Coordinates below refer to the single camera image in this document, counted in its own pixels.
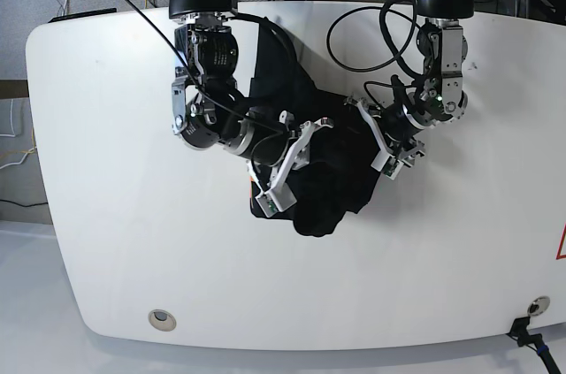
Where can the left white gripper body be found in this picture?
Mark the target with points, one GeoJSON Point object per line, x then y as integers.
{"type": "Point", "coordinates": [370, 128]}

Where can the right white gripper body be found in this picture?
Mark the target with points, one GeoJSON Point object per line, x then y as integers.
{"type": "Point", "coordinates": [272, 154]}

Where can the black T-shirt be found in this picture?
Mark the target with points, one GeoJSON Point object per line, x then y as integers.
{"type": "Point", "coordinates": [339, 177]}

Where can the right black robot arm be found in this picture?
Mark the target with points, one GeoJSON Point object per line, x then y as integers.
{"type": "Point", "coordinates": [273, 126]}

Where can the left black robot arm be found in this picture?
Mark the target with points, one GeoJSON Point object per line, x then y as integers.
{"type": "Point", "coordinates": [434, 97]}

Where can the red warning triangle sticker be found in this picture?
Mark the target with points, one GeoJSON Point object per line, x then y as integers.
{"type": "Point", "coordinates": [561, 248]}

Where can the right table grommet hole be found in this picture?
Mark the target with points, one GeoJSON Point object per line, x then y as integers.
{"type": "Point", "coordinates": [538, 306]}

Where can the table grommet hole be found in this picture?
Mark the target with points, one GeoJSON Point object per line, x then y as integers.
{"type": "Point", "coordinates": [162, 320]}
{"type": "Point", "coordinates": [538, 306]}

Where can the left table grommet hole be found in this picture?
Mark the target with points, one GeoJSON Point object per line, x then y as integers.
{"type": "Point", "coordinates": [162, 320]}

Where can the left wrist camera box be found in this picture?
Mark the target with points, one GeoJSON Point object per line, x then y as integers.
{"type": "Point", "coordinates": [387, 165]}

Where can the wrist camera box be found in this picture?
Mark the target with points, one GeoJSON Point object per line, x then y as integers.
{"type": "Point", "coordinates": [387, 165]}
{"type": "Point", "coordinates": [276, 200]}

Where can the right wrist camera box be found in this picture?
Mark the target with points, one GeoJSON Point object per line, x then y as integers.
{"type": "Point", "coordinates": [276, 200]}

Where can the black clamp with cable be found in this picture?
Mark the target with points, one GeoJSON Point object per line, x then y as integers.
{"type": "Point", "coordinates": [520, 334]}

